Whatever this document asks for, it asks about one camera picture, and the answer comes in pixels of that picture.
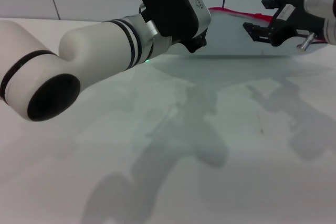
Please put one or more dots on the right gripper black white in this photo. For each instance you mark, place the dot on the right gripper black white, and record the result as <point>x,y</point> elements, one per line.
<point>296,22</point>

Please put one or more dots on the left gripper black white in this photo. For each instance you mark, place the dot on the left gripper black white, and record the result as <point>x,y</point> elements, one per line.
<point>170,3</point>

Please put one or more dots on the red zipper slider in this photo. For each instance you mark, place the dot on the red zipper slider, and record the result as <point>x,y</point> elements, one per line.
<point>258,15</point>

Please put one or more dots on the clear document bag red zipper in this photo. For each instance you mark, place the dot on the clear document bag red zipper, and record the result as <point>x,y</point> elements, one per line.
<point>228,35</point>

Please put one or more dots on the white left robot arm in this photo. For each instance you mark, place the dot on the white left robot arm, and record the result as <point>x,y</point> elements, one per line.
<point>92,40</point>

